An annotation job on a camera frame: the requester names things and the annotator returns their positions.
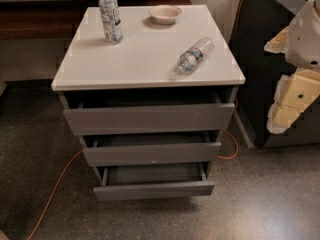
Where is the grey bottom drawer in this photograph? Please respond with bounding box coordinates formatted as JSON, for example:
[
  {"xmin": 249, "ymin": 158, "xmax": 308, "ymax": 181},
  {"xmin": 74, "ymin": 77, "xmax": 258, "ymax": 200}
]
[{"xmin": 94, "ymin": 162, "xmax": 214, "ymax": 201}]

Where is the grey top drawer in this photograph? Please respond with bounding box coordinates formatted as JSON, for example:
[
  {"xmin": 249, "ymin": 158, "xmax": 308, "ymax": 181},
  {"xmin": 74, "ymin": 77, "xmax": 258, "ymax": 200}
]
[{"xmin": 64, "ymin": 103, "xmax": 234, "ymax": 136}]

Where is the dark wooden bench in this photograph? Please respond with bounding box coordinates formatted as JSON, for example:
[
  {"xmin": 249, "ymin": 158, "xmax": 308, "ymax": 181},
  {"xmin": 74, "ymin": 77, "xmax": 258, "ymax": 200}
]
[{"xmin": 0, "ymin": 0, "xmax": 193, "ymax": 41}]

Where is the upright clear water bottle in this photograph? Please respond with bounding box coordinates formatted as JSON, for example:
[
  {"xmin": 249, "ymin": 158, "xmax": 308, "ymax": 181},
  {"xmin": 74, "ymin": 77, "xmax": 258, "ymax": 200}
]
[{"xmin": 98, "ymin": 0, "xmax": 123, "ymax": 43}]

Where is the beige paper bowl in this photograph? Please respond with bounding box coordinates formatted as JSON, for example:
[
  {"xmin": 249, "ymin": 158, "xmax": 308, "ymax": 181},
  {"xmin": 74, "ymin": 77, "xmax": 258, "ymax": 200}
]
[{"xmin": 149, "ymin": 5, "xmax": 182, "ymax": 25}]

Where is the white-topped grey drawer cabinet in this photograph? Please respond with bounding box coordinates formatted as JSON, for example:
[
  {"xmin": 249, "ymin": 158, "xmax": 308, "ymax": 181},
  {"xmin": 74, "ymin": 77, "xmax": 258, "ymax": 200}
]
[{"xmin": 51, "ymin": 4, "xmax": 247, "ymax": 185}]

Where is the orange extension cable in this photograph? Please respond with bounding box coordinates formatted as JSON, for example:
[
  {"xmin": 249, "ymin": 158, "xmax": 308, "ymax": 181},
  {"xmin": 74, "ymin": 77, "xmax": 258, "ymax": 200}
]
[{"xmin": 25, "ymin": 0, "xmax": 257, "ymax": 240}]

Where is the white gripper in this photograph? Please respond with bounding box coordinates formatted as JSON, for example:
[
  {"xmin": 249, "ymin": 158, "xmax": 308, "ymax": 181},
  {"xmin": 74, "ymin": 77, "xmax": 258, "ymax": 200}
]
[{"xmin": 264, "ymin": 0, "xmax": 320, "ymax": 134}]

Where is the grey drawer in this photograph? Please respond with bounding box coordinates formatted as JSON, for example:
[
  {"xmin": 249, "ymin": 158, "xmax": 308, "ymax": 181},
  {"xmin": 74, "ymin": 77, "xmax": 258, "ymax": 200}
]
[
  {"xmin": 64, "ymin": 103, "xmax": 234, "ymax": 136},
  {"xmin": 83, "ymin": 131, "xmax": 221, "ymax": 167},
  {"xmin": 94, "ymin": 162, "xmax": 214, "ymax": 201}
]

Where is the dark grey bin cabinet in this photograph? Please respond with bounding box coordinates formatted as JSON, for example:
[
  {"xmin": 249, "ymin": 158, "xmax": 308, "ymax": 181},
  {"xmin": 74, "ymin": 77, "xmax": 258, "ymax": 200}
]
[{"xmin": 229, "ymin": 0, "xmax": 320, "ymax": 148}]

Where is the clear water bottle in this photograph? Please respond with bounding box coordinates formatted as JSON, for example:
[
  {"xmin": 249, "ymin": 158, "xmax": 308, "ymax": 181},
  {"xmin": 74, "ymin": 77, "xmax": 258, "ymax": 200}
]
[
  {"xmin": 98, "ymin": 0, "xmax": 123, "ymax": 43},
  {"xmin": 175, "ymin": 37, "xmax": 214, "ymax": 75}
]

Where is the grey middle drawer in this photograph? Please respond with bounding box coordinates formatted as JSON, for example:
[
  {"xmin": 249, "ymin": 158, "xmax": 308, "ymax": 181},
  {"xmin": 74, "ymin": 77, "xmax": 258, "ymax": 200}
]
[{"xmin": 83, "ymin": 131, "xmax": 221, "ymax": 167}]

